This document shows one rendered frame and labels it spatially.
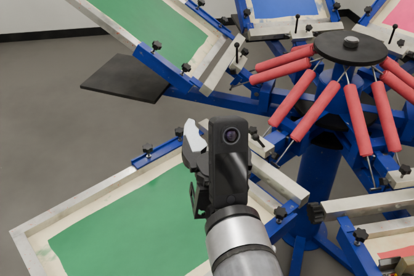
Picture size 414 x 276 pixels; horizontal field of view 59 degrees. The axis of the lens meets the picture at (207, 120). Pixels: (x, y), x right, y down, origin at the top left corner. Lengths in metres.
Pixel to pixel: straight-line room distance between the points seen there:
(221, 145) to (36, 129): 3.18
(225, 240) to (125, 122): 2.99
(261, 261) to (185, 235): 0.92
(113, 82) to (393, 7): 1.72
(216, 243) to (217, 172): 0.08
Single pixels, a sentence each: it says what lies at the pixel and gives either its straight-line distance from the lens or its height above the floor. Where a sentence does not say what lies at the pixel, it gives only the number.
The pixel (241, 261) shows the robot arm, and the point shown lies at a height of 1.69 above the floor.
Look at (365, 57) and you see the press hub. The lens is 1.66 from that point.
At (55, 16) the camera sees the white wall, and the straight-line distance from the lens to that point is 5.04.
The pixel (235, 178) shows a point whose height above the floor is 1.71.
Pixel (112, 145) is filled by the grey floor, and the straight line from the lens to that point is 3.17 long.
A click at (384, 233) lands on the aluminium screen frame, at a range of 1.43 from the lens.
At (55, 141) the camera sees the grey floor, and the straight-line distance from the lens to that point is 3.36.
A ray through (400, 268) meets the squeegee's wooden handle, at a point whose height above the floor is 1.02.
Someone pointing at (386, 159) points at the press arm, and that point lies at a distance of 1.60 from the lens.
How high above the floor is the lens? 2.04
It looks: 38 degrees down
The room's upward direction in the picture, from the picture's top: straight up
